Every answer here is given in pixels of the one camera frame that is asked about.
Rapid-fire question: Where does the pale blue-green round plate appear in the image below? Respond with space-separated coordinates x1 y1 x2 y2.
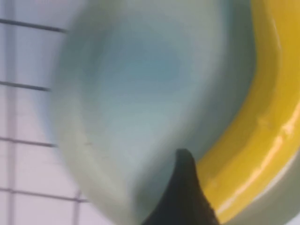
50 0 300 225

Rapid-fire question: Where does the yellow banana with green end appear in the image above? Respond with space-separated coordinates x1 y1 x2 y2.
196 0 300 225

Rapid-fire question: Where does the white grid-pattern tablecloth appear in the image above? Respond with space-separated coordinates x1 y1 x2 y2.
0 0 111 225

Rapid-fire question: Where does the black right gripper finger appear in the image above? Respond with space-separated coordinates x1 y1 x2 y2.
142 149 221 225

